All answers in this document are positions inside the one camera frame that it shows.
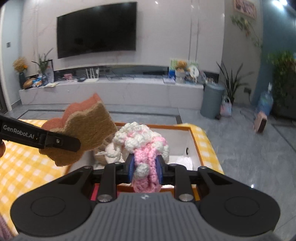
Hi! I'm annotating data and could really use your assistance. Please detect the grey trash bin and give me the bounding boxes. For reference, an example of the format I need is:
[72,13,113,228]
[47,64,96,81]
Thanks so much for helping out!
[200,83,225,119]

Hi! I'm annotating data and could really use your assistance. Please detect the yellow flowers in vase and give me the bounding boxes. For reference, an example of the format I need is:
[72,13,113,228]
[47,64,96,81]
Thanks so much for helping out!
[13,57,28,89]

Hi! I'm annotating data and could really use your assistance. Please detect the white TV console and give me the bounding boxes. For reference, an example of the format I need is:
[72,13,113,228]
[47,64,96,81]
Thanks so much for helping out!
[19,78,204,110]

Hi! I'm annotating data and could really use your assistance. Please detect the potted long-leaf plant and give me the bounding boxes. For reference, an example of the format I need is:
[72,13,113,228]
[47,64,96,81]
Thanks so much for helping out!
[217,61,254,104]

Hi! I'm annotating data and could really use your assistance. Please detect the black wall television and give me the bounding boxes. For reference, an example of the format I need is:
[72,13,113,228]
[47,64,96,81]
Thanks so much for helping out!
[57,2,137,59]

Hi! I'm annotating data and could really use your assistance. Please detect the framed wall picture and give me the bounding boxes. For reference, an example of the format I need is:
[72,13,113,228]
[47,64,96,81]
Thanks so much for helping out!
[234,0,256,19]

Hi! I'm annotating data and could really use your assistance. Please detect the teddy bear on console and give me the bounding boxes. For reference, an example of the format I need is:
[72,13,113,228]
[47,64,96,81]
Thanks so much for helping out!
[175,60,188,84]

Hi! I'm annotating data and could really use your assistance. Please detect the yellow white checkered tablecloth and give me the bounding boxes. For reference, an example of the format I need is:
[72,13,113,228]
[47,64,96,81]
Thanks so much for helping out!
[1,123,223,235]

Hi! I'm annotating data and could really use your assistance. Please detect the pink box of red items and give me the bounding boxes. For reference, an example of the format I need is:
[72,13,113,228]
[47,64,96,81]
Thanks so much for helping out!
[90,183,99,201]

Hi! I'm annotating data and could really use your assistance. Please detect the dark cabinet with plants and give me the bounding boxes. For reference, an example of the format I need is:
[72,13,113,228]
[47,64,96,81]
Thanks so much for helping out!
[268,50,295,120]

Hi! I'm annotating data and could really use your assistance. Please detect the pink white crochet item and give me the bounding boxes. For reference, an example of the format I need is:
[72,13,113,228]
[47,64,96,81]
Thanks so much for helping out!
[113,122,170,193]

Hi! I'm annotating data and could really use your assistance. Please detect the small pastel handbag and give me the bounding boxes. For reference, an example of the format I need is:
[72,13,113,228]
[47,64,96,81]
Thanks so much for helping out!
[220,95,232,117]

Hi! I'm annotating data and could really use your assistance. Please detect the white wifi router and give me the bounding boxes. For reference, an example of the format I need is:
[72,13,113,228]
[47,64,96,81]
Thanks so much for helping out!
[84,68,99,83]

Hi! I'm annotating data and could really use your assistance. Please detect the brown gourd-shaped sponge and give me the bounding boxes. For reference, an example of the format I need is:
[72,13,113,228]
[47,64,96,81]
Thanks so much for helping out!
[39,93,117,166]

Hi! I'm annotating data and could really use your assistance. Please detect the pink small heater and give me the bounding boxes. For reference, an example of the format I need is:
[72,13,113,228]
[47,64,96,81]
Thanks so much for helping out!
[253,111,267,133]

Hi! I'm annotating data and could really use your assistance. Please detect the purple fuzzy blanket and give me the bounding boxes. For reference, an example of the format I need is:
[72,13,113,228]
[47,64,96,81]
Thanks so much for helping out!
[0,215,14,241]

